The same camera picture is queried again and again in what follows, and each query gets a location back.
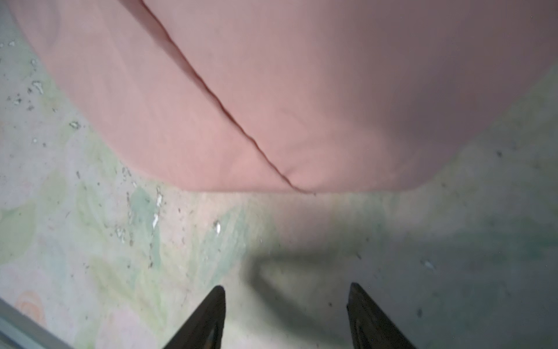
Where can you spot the aluminium front rail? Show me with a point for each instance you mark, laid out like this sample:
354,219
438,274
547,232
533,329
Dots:
19,331

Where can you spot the pink shorts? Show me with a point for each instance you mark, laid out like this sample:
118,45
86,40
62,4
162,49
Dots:
277,96

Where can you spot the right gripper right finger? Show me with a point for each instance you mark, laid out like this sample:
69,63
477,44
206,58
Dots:
370,327

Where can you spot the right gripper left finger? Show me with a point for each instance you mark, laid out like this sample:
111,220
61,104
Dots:
205,326

